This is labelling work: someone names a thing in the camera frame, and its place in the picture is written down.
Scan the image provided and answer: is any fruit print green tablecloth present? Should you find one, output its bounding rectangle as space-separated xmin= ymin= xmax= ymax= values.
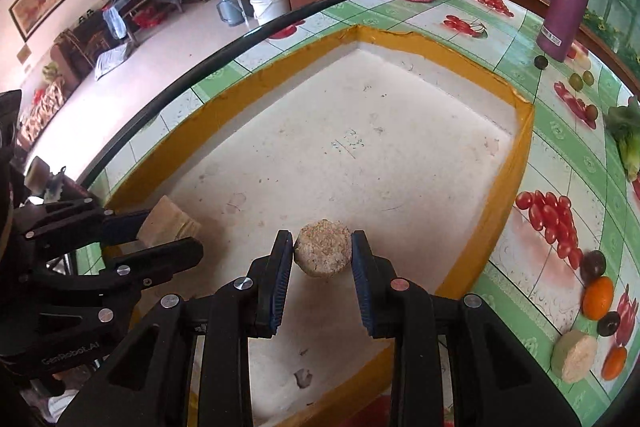
xmin=75 ymin=0 xmax=640 ymax=427

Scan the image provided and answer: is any round pale cake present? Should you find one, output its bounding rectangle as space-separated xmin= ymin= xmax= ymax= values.
xmin=550 ymin=329 xmax=599 ymax=383

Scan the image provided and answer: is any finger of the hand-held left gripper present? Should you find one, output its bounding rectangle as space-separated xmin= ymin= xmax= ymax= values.
xmin=14 ymin=198 xmax=152 ymax=253
xmin=20 ymin=236 xmax=204 ymax=303

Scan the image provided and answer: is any purple thermos bottle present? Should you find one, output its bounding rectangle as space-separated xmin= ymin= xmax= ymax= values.
xmin=536 ymin=0 xmax=597 ymax=62

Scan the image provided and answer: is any grey cloth on floor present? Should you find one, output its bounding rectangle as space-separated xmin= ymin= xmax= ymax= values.
xmin=95 ymin=44 xmax=132 ymax=80

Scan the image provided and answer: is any round crumbly tan cake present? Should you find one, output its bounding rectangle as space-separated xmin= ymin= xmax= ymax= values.
xmin=294 ymin=219 xmax=353 ymax=279

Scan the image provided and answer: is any tan block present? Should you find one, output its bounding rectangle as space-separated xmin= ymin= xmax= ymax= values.
xmin=137 ymin=196 xmax=203 ymax=253

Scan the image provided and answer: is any yellow rimmed white tray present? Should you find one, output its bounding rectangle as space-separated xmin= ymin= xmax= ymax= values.
xmin=102 ymin=24 xmax=536 ymax=427

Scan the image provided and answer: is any green leafy vegetable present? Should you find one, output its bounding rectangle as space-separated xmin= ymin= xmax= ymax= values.
xmin=604 ymin=96 xmax=640 ymax=182

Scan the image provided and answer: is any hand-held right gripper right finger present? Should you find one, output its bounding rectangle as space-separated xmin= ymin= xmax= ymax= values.
xmin=350 ymin=229 xmax=583 ymax=427

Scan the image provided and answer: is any dark purple plum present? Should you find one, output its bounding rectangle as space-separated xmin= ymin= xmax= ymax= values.
xmin=596 ymin=311 xmax=622 ymax=338
xmin=580 ymin=249 xmax=607 ymax=284

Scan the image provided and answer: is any white plastic bucket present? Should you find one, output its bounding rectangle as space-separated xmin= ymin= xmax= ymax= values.
xmin=248 ymin=0 xmax=291 ymax=26

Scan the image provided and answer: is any large orange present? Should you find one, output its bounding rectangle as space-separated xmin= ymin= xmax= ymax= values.
xmin=582 ymin=276 xmax=615 ymax=321

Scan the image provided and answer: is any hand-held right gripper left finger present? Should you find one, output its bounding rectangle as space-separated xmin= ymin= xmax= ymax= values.
xmin=57 ymin=229 xmax=295 ymax=427

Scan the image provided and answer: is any small orange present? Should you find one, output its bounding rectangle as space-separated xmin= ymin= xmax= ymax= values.
xmin=601 ymin=345 xmax=628 ymax=381

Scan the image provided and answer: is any grey metal kettle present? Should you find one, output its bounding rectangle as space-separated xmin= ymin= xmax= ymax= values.
xmin=216 ymin=0 xmax=246 ymax=27

